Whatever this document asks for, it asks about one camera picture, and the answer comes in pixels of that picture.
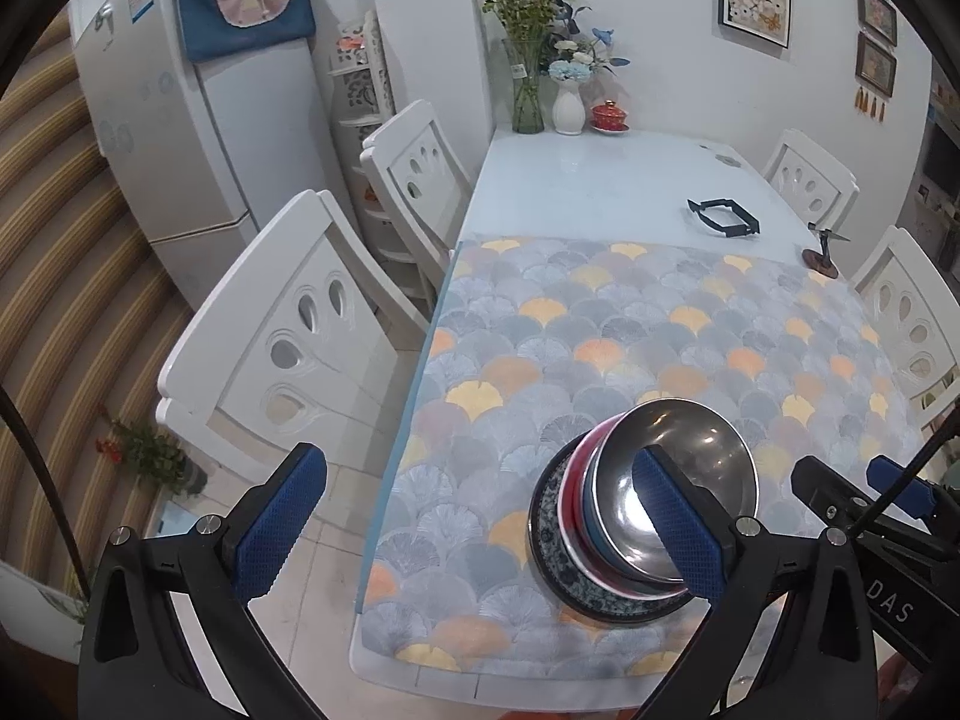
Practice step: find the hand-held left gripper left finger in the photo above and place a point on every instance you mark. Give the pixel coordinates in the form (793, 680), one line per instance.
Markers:
(281, 517)

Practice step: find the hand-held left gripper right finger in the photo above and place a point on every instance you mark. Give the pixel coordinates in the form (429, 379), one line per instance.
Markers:
(686, 532)

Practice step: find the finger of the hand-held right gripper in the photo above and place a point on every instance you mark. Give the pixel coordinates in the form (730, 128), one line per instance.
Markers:
(900, 484)
(821, 495)

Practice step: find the blue stainless steel bowl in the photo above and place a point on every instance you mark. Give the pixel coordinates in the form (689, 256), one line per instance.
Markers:
(682, 427)

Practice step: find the red stainless steel bowl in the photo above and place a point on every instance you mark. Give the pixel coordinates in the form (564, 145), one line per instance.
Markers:
(576, 484)

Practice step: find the small potted plant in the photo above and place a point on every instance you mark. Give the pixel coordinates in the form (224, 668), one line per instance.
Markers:
(154, 457)

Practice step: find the white dining chair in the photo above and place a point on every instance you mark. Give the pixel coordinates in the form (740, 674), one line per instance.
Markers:
(810, 172)
(412, 165)
(907, 315)
(300, 345)

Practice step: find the fan patterned tablecloth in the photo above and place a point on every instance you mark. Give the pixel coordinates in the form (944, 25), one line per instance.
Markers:
(600, 330)

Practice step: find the small brown stand ornament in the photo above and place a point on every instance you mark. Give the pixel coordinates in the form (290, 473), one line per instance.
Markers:
(821, 259)

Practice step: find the cluttered storage shelf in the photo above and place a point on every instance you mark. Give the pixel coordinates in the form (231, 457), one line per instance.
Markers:
(941, 157)

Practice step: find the white refrigerator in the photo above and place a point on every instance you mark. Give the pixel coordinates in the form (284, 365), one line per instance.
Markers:
(187, 150)

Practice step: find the hanging orange tassels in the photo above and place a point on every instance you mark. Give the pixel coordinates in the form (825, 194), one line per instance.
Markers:
(870, 105)

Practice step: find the red lidded teacup with saucer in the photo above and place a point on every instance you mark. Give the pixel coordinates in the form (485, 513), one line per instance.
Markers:
(610, 118)

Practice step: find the white ceramic vase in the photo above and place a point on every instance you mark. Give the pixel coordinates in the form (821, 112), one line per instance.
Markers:
(568, 112)

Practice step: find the white carved corner shelf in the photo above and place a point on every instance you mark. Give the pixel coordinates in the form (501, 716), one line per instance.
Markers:
(364, 82)

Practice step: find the glass vase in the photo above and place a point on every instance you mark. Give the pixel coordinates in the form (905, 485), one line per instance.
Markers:
(525, 97)

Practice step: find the blue and white artificial flowers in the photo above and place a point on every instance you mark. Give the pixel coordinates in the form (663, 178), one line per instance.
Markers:
(577, 64)

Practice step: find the blue refrigerator cover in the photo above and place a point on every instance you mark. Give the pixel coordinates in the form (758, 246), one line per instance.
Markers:
(240, 0)

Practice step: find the black plastic frame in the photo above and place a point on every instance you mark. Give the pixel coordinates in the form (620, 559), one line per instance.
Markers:
(739, 225)

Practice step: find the small framed wall picture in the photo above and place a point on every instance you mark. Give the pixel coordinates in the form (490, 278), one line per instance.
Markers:
(877, 11)
(876, 64)

